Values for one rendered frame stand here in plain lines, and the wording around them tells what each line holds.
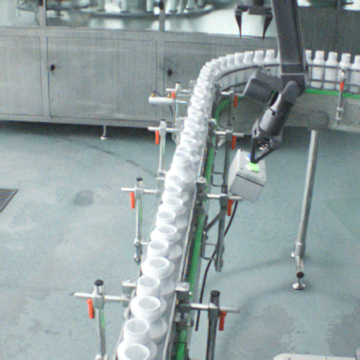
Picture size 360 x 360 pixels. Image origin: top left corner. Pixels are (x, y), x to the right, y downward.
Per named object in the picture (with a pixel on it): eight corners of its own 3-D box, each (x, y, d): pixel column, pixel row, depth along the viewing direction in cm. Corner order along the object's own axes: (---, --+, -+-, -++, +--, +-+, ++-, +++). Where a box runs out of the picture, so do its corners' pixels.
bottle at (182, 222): (185, 262, 132) (188, 195, 125) (186, 277, 127) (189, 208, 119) (157, 262, 132) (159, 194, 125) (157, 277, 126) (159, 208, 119)
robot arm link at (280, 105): (300, 98, 141) (299, 92, 146) (274, 85, 141) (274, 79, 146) (287, 122, 144) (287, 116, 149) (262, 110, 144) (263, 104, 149)
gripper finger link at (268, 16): (245, 36, 171) (247, 4, 167) (270, 38, 170) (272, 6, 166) (245, 40, 165) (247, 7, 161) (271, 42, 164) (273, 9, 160)
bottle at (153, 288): (128, 367, 100) (127, 290, 93) (134, 345, 106) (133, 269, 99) (163, 371, 100) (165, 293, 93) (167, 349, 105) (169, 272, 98)
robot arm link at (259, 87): (303, 87, 135) (307, 68, 141) (257, 66, 135) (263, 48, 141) (282, 124, 144) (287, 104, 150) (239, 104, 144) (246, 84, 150)
